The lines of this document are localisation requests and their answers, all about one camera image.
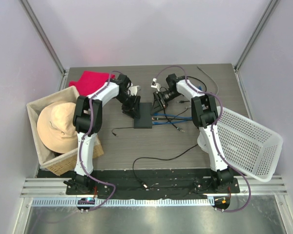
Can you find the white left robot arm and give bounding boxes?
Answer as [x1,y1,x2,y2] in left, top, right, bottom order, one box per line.
[73,74,141,176]

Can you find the short black plug cable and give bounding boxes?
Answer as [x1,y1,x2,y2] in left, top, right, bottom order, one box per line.
[111,126,135,136]

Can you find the red cloth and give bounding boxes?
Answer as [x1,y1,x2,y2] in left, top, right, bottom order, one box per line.
[69,71,109,96]

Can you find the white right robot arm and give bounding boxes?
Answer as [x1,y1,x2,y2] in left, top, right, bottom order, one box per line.
[151,74,233,193]

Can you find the black base mat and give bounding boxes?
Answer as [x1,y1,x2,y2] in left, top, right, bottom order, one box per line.
[36,167,240,199]

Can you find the blue ethernet cable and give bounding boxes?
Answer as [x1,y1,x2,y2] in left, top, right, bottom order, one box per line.
[151,118,195,125]
[151,84,203,121]

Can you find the black network switch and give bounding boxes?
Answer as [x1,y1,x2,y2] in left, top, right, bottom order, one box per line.
[133,102,152,129]

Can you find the white plastic basket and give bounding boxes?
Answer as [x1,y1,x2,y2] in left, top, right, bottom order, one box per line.
[196,106,283,182]

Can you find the aluminium rail front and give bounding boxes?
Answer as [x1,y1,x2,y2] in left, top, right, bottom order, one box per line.
[21,176,288,207]

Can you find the thin black cable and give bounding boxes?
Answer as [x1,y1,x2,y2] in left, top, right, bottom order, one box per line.
[151,77,207,134]

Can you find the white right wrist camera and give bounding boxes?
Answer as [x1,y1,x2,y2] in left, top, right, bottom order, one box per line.
[151,78,161,91]

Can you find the aluminium frame post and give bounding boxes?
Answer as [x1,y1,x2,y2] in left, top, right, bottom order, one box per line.
[234,0,280,71]
[19,0,65,76]

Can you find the wicker basket with liner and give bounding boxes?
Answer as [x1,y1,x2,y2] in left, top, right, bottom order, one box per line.
[26,85,105,176]

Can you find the aluminium frame post left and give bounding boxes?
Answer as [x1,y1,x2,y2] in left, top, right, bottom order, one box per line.
[19,0,65,76]

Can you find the grey ethernet cable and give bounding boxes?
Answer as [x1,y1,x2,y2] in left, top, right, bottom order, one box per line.
[196,65,220,109]

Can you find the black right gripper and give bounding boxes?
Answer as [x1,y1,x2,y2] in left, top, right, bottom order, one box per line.
[150,90,180,116]

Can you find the beige sun hat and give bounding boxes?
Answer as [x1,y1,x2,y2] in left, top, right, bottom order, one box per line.
[37,101,78,154]

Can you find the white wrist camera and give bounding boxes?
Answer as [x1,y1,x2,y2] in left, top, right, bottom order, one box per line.
[128,85,141,96]
[151,78,161,91]

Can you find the aluminium frame post right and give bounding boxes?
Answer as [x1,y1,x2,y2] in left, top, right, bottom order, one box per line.
[234,0,280,71]

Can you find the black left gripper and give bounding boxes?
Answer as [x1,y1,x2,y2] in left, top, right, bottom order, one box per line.
[116,93,141,119]

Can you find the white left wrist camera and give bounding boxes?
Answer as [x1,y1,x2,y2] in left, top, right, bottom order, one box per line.
[128,85,141,96]

